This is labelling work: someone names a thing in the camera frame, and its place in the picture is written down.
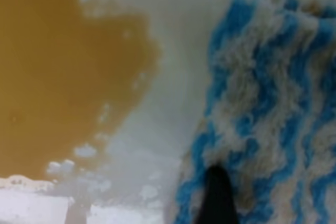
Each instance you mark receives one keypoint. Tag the blue white striped rag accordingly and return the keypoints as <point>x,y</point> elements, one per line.
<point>269,116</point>

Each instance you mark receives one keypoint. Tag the brown coffee puddle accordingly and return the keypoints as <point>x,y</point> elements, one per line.
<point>68,70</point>

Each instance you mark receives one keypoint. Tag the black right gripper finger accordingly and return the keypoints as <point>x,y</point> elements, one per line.
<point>218,202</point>

